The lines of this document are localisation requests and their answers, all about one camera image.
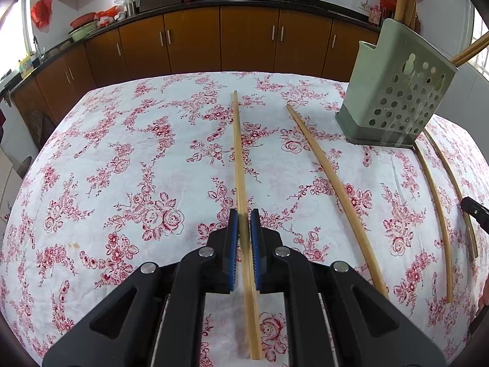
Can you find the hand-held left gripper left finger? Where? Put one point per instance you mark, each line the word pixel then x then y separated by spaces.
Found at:
pixel 231 252

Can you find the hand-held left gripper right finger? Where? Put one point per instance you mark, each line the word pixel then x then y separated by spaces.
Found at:
pixel 255 254

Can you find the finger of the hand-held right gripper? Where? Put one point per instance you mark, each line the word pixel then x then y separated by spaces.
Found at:
pixel 477 214

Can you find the green perforated utensil holder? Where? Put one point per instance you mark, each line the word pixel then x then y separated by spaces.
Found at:
pixel 382 65

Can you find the red floral tablecloth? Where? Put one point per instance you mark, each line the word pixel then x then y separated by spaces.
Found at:
pixel 114 141

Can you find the barred window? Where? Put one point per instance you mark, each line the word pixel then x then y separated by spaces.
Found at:
pixel 482 26

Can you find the brown base cabinets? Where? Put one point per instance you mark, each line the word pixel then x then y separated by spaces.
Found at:
pixel 191 42

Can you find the small red label bottle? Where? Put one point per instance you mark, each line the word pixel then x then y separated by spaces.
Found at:
pixel 375 16

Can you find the steel cup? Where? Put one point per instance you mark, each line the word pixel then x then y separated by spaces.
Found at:
pixel 131 8

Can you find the green basin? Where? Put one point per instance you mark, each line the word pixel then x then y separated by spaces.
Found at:
pixel 83 31

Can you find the crumpled red bags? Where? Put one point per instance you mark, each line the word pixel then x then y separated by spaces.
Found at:
pixel 109 13

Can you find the red basin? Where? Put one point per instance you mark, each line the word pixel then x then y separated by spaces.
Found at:
pixel 84 18

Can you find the yellow detergent bottle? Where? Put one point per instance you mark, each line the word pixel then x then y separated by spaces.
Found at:
pixel 26 67

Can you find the red plastic bag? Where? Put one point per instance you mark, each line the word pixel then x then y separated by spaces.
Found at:
pixel 41 13

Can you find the wall outlet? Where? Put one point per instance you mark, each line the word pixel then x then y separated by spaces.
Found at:
pixel 365 7

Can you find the window with white frame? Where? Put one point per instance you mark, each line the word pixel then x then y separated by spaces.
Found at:
pixel 11 34

